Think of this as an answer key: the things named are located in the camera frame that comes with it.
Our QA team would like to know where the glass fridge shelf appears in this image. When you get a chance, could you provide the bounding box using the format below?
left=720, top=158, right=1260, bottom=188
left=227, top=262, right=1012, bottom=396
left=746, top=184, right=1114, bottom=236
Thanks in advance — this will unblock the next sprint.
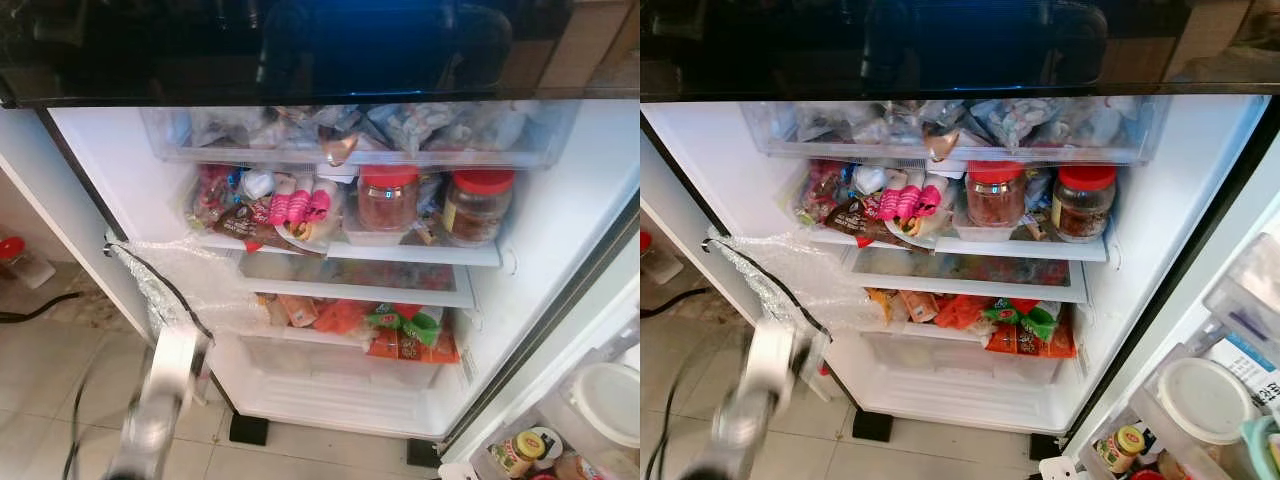
left=192, top=230, right=506, bottom=269
left=800, top=225, right=1111, bottom=264

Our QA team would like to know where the clear plastic fridge drawer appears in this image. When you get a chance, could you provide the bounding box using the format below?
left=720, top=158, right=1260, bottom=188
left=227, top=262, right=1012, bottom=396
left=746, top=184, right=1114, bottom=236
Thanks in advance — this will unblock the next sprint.
left=742, top=97, right=1173, bottom=168
left=140, top=100, right=583, bottom=173

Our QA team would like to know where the black fridge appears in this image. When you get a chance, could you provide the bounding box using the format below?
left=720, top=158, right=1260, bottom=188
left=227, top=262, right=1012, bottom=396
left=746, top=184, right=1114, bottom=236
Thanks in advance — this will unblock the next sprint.
left=0, top=0, right=641, bottom=471
left=640, top=0, right=1280, bottom=466

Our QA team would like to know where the red-capped plastic bottle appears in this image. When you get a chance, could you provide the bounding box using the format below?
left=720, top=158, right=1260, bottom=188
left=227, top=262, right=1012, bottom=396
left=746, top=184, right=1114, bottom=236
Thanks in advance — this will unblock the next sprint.
left=640, top=230, right=684, bottom=287
left=0, top=236, right=57, bottom=292

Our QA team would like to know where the patterned floor mat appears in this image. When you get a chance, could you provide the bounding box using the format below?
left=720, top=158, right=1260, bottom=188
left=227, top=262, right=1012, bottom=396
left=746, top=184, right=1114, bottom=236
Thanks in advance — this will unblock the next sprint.
left=680, top=290, right=756, bottom=326
left=40, top=290, right=146, bottom=331

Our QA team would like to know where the bubble wrap bundle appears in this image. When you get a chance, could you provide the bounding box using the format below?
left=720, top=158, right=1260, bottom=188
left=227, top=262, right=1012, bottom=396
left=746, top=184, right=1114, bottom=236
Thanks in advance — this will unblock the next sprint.
left=705, top=230, right=871, bottom=336
left=105, top=235, right=269, bottom=339

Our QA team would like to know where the red-lidded jar yellow label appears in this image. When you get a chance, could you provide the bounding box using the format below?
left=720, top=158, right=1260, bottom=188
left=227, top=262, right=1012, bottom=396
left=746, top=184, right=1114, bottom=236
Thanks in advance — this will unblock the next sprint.
left=442, top=168, right=517, bottom=249
left=1049, top=164, right=1119, bottom=244

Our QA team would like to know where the white-lidded round container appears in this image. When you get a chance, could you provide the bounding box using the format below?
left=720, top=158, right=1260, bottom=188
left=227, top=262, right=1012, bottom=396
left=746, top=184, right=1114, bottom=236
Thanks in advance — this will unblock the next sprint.
left=1155, top=356, right=1258, bottom=447
left=568, top=362, right=641, bottom=451

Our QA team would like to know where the red snack packet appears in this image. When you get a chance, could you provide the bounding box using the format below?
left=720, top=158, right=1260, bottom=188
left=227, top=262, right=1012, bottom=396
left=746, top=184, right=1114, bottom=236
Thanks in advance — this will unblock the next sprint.
left=800, top=160, right=849, bottom=223
left=188, top=165, right=239, bottom=229

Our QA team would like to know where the brown snack packet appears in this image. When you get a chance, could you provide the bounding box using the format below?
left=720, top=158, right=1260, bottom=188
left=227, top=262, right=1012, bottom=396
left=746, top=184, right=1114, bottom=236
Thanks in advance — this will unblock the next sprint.
left=820, top=198, right=936, bottom=253
left=213, top=203, right=323, bottom=258

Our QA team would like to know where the green white food packet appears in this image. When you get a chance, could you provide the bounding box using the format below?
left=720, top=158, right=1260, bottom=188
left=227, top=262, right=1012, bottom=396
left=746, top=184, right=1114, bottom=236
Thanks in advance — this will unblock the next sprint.
left=364, top=302, right=444, bottom=347
left=982, top=297, right=1061, bottom=343

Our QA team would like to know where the orange red food packet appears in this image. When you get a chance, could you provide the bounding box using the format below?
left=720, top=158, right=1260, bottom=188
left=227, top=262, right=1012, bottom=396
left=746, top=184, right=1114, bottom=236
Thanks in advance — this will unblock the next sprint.
left=366, top=328, right=462, bottom=365
left=985, top=322, right=1079, bottom=360

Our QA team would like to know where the yellow-lidded small jar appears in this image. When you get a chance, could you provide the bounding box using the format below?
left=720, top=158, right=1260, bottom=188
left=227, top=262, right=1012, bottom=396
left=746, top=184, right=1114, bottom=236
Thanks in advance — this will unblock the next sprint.
left=1096, top=424, right=1148, bottom=474
left=496, top=431, right=547, bottom=478

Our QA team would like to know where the red-lidded jar red paste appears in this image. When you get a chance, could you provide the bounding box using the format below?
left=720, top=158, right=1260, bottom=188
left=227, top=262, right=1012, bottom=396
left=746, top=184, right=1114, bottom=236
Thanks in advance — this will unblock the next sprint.
left=356, top=164, right=422, bottom=234
left=964, top=160, right=1030, bottom=230

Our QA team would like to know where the pink food packet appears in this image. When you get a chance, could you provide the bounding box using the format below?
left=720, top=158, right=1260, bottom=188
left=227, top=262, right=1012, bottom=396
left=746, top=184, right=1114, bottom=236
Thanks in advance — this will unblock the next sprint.
left=877, top=176, right=947, bottom=223
left=267, top=178, right=334, bottom=227

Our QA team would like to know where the white bowl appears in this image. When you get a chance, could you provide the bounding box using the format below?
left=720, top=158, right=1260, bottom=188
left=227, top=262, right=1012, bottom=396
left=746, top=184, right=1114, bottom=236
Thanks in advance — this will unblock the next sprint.
left=883, top=210, right=956, bottom=251
left=275, top=212, right=348, bottom=253

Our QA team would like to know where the orange food bag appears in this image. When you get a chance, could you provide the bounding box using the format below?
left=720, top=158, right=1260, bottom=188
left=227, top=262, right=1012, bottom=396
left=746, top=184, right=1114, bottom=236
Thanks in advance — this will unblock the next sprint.
left=932, top=293, right=993, bottom=331
left=313, top=298, right=373, bottom=337

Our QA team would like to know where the clear crisper drawer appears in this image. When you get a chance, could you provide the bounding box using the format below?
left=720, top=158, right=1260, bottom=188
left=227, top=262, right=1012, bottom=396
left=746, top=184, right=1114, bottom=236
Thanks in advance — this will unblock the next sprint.
left=238, top=330, right=443, bottom=393
left=858, top=328, right=1063, bottom=386

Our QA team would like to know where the white carton blue print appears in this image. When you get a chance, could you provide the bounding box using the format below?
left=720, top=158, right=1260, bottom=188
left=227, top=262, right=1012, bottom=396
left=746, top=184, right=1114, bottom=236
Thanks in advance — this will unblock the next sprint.
left=1205, top=330, right=1280, bottom=403

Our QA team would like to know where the teal plastic cup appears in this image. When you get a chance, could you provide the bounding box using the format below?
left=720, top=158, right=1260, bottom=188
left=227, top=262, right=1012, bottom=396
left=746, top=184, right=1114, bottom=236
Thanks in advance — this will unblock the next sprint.
left=1240, top=415, right=1280, bottom=479

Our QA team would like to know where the black floor cable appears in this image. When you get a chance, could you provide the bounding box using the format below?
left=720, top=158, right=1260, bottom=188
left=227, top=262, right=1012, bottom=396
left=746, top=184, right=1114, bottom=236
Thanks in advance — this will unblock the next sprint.
left=640, top=287, right=713, bottom=320
left=0, top=291, right=83, bottom=325

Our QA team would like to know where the black fridge power cable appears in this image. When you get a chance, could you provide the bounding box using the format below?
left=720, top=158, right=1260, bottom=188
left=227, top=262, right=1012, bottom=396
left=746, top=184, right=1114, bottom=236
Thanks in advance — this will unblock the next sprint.
left=122, top=243, right=216, bottom=341
left=712, top=240, right=831, bottom=338

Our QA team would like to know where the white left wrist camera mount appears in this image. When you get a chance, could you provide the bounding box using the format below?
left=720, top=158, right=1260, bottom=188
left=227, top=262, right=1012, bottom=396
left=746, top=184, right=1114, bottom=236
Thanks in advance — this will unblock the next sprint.
left=148, top=322, right=214, bottom=401
left=745, top=318, right=831, bottom=396

